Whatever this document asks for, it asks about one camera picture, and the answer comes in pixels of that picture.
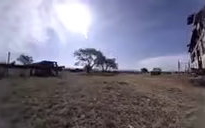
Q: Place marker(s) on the large spreading tree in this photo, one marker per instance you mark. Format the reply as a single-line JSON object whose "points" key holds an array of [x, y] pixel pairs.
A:
{"points": [[90, 58]]}

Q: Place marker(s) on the dry brown grass field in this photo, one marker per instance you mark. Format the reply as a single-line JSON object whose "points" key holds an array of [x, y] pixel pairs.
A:
{"points": [[100, 100]]}

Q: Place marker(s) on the small dark bush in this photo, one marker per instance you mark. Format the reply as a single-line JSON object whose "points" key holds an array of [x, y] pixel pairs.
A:
{"points": [[144, 70]]}

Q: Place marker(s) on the vehicle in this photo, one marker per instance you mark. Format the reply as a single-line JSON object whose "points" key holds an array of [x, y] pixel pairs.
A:
{"points": [[155, 71]]}

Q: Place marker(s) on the low open shed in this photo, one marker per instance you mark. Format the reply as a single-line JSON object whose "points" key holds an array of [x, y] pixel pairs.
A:
{"points": [[43, 67]]}

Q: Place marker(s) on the small tree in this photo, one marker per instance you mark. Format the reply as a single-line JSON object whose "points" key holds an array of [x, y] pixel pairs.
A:
{"points": [[24, 59]]}

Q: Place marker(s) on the pole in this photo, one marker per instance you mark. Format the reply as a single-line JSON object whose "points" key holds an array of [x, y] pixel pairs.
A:
{"points": [[8, 58]]}

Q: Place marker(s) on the tall unfinished building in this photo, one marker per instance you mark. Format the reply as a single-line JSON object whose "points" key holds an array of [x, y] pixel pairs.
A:
{"points": [[203, 43]]}

